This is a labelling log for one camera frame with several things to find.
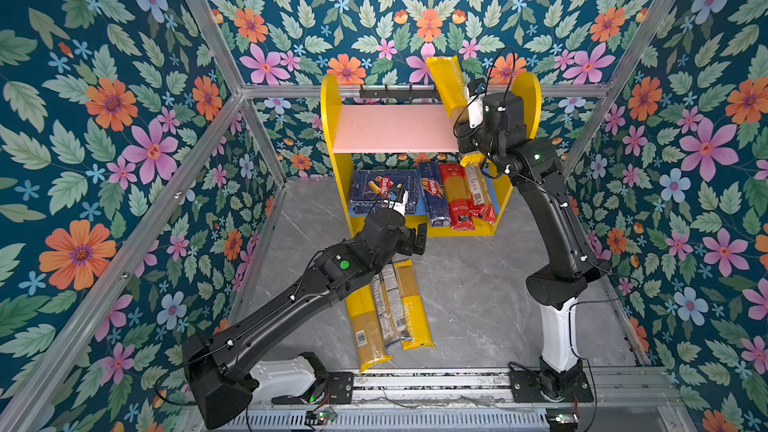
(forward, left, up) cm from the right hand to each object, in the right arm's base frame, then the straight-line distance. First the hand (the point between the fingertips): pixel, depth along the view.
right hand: (469, 117), depth 70 cm
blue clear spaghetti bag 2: (-33, +18, -43) cm, 57 cm away
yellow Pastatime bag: (-34, +13, -44) cm, 57 cm away
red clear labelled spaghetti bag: (-4, -7, -27) cm, 29 cm away
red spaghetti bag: (+2, -1, -29) cm, 29 cm away
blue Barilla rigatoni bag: (+3, +27, -26) cm, 37 cm away
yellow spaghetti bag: (-29, +28, -43) cm, 59 cm away
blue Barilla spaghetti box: (+1, +6, -28) cm, 28 cm away
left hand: (-19, +13, -14) cm, 27 cm away
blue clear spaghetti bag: (-30, +22, -43) cm, 57 cm away
